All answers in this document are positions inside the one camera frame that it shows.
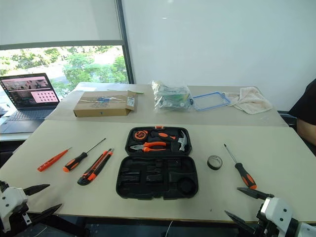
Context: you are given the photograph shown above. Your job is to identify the black plastic tool case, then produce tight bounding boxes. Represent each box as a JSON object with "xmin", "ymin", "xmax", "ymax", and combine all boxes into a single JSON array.
[{"xmin": 115, "ymin": 125, "xmax": 199, "ymax": 200}]

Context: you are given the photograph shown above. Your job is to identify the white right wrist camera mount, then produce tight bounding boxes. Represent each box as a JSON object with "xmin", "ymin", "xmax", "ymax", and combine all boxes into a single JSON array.
[{"xmin": 257, "ymin": 197, "xmax": 297, "ymax": 237}]

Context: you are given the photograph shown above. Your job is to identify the black orange screwdriver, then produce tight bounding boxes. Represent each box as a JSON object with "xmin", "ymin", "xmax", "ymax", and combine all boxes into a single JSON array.
[
  {"xmin": 63, "ymin": 138, "xmax": 107, "ymax": 173},
  {"xmin": 223, "ymin": 143, "xmax": 258, "ymax": 190}
]

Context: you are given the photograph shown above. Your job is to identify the pale pink towel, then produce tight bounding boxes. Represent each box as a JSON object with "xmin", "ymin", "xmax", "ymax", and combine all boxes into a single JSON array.
[{"xmin": 222, "ymin": 86, "xmax": 274, "ymax": 115}]

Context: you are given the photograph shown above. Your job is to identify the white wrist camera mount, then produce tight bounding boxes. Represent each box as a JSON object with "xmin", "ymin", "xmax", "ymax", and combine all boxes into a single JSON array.
[
  {"xmin": 257, "ymin": 197, "xmax": 297, "ymax": 237},
  {"xmin": 0, "ymin": 187, "xmax": 29, "ymax": 233}
]

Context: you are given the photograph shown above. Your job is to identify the orange handled pliers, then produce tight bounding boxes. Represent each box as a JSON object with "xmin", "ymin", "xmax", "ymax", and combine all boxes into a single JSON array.
[{"xmin": 130, "ymin": 141, "xmax": 167, "ymax": 153}]

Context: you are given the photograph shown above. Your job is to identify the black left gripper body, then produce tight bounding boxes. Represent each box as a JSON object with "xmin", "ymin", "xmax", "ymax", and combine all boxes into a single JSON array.
[{"xmin": 14, "ymin": 197, "xmax": 34, "ymax": 223}]

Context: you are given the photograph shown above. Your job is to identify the orange black tape measure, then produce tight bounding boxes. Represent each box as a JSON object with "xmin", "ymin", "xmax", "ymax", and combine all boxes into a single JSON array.
[{"xmin": 133, "ymin": 130, "xmax": 149, "ymax": 142}]

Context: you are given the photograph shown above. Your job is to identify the thin white cable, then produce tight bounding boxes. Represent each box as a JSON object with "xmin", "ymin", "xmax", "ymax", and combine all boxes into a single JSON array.
[{"xmin": 164, "ymin": 220, "xmax": 174, "ymax": 237}]

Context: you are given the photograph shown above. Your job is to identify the open laptop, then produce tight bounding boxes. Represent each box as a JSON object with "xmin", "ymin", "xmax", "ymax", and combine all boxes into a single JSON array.
[{"xmin": 0, "ymin": 73, "xmax": 61, "ymax": 135}]

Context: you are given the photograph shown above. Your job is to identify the black orange utility knife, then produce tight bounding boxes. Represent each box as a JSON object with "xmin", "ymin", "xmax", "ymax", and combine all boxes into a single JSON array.
[{"xmin": 77, "ymin": 148, "xmax": 115, "ymax": 186}]

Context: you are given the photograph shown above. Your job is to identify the dark office chair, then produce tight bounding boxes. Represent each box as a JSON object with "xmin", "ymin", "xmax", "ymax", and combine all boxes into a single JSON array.
[{"xmin": 277, "ymin": 110, "xmax": 300, "ymax": 129}]

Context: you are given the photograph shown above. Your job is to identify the person in black shirt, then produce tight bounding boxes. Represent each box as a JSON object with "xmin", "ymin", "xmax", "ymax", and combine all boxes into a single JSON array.
[{"xmin": 288, "ymin": 79, "xmax": 316, "ymax": 149}]

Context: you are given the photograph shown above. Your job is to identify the black tape roll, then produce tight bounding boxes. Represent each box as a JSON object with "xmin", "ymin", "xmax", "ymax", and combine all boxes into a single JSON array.
[{"xmin": 206, "ymin": 155, "xmax": 224, "ymax": 171}]

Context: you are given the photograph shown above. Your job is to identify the white roller blind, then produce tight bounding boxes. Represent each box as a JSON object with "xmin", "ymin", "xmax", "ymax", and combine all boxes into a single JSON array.
[{"xmin": 0, "ymin": 0, "xmax": 123, "ymax": 46}]

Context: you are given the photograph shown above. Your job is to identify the clear plastic bag of parts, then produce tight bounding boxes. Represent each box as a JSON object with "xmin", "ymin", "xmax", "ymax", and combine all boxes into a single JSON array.
[{"xmin": 151, "ymin": 79, "xmax": 194, "ymax": 114}]

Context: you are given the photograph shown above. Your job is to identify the clear lid with blue rim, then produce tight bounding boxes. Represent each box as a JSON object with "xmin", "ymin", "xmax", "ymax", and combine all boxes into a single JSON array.
[{"xmin": 192, "ymin": 92, "xmax": 232, "ymax": 112}]

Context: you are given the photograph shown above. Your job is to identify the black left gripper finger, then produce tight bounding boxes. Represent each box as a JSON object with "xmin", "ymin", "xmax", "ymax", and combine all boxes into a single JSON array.
[
  {"xmin": 23, "ymin": 184, "xmax": 51, "ymax": 197},
  {"xmin": 29, "ymin": 203, "xmax": 63, "ymax": 224}
]

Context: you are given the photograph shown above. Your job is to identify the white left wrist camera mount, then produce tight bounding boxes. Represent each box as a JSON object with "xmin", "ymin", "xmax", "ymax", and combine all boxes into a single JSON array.
[{"xmin": 0, "ymin": 187, "xmax": 29, "ymax": 233}]

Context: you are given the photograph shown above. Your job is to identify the dark window frame post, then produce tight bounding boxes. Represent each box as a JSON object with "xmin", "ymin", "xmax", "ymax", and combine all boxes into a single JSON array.
[{"xmin": 115, "ymin": 0, "xmax": 135, "ymax": 85}]

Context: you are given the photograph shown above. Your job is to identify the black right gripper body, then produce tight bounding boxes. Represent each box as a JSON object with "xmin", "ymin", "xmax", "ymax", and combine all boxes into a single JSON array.
[{"xmin": 253, "ymin": 209, "xmax": 275, "ymax": 237}]

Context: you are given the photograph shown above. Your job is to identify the claw hammer black orange grip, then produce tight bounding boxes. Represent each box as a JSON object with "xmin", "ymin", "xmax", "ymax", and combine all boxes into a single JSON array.
[{"xmin": 150, "ymin": 130, "xmax": 190, "ymax": 152}]

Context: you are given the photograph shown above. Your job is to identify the orange voltage tester pen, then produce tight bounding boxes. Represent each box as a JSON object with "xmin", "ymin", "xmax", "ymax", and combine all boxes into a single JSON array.
[{"xmin": 37, "ymin": 147, "xmax": 73, "ymax": 173}]

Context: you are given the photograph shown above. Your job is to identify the flat cardboard box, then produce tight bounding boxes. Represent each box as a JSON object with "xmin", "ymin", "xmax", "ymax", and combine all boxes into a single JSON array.
[{"xmin": 73, "ymin": 90, "xmax": 139, "ymax": 119}]

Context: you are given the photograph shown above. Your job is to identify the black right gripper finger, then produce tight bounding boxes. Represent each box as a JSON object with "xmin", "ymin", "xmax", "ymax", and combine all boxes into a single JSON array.
[
  {"xmin": 237, "ymin": 187, "xmax": 275, "ymax": 201},
  {"xmin": 224, "ymin": 210, "xmax": 258, "ymax": 236}
]

